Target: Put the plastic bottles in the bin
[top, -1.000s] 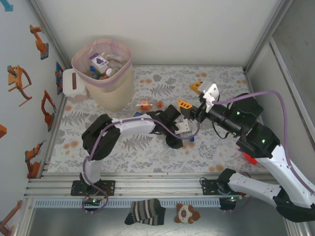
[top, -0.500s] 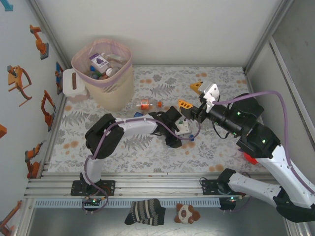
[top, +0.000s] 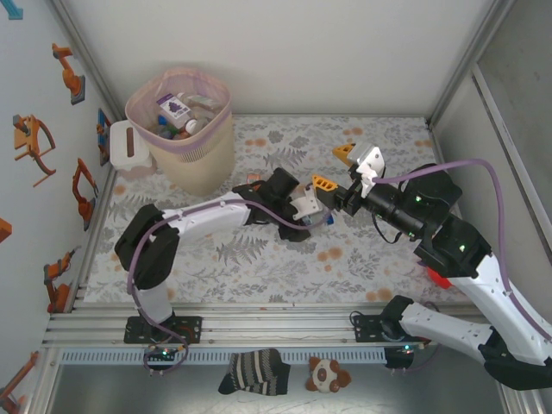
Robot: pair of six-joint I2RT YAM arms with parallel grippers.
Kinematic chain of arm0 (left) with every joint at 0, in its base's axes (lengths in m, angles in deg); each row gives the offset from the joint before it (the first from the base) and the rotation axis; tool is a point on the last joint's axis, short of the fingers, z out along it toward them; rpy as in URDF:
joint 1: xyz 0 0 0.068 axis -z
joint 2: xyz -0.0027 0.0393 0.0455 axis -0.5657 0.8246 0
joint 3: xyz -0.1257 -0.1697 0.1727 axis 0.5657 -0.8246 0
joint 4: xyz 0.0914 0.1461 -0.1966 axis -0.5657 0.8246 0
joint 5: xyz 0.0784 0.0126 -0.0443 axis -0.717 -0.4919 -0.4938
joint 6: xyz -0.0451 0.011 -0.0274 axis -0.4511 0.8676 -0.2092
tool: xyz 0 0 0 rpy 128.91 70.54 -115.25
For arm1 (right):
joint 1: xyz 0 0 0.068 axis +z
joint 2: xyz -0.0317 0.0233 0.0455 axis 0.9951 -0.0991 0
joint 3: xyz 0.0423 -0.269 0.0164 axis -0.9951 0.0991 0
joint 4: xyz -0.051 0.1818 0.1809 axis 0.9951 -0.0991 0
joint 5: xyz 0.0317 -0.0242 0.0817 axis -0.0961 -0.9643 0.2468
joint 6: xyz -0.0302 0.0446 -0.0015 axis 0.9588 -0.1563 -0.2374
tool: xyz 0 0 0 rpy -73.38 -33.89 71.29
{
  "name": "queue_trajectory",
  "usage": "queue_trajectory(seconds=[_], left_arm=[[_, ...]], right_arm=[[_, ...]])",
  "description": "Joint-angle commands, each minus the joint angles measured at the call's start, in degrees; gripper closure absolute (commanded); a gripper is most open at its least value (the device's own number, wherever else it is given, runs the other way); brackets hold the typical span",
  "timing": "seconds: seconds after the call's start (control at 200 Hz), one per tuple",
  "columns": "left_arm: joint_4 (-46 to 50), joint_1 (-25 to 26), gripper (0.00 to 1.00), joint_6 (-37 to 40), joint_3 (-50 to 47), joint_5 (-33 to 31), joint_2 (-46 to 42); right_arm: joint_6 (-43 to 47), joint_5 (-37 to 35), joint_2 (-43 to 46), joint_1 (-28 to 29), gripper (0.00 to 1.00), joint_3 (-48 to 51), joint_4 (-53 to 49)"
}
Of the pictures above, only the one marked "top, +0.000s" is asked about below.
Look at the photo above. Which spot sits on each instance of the orange block wall sticker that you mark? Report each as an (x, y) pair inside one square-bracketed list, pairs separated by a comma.
[(4, 230)]

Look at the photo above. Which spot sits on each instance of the red plastic toy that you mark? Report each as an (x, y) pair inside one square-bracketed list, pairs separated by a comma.
[(439, 280)]

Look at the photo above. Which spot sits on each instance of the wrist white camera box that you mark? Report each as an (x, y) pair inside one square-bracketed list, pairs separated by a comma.
[(306, 205), (368, 161)]

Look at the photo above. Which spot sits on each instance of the teal wall sticker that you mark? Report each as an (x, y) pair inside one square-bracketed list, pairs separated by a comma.
[(16, 10)]

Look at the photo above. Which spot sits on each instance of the small circuit board with LEDs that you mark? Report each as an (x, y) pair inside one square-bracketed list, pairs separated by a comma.
[(407, 347), (163, 353)]

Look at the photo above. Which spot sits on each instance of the clear bottle purple label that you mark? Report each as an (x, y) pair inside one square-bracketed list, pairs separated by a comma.
[(172, 108)]

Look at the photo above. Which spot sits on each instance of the beige bin with pink liner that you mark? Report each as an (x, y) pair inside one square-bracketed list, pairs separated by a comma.
[(202, 168)]

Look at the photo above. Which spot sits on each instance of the striped black beige sock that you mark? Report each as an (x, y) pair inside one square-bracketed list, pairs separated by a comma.
[(254, 371)]

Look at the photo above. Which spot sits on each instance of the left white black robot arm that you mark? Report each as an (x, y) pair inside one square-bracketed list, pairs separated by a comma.
[(202, 217)]

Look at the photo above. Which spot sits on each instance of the water bottle blue label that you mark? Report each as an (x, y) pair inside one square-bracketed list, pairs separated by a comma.
[(328, 221)]

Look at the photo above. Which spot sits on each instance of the brown tea bottle white cap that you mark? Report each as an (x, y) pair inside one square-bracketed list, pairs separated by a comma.
[(190, 126)]

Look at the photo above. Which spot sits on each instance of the white box with brown slot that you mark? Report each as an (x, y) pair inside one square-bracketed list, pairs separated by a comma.
[(121, 146)]

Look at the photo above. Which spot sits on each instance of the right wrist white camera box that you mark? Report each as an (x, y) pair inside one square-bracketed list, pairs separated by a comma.
[(368, 161)]

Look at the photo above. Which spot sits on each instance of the blue orange wall sticker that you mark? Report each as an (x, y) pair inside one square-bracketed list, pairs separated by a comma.
[(102, 129)]

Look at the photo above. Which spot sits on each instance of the clear bottle orange label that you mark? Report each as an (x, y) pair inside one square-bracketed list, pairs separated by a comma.
[(252, 177)]

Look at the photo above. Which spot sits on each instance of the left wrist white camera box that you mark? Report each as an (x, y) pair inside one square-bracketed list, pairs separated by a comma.
[(306, 205)]

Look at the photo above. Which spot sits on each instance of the brown white plush toy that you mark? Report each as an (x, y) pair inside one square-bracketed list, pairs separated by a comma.
[(325, 375)]

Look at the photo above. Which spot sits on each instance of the aluminium frame post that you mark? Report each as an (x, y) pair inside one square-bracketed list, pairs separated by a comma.
[(470, 56), (88, 56)]

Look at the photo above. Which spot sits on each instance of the orange frame wall sticker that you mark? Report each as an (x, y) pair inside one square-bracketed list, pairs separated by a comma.
[(23, 140)]

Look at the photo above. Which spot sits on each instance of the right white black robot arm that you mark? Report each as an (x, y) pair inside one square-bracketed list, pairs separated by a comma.
[(444, 328)]

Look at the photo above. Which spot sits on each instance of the clear bottle green white label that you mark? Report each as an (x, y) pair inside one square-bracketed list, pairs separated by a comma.
[(202, 101)]

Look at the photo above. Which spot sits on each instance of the aluminium extrusion rail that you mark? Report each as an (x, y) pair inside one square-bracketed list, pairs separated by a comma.
[(276, 328)]

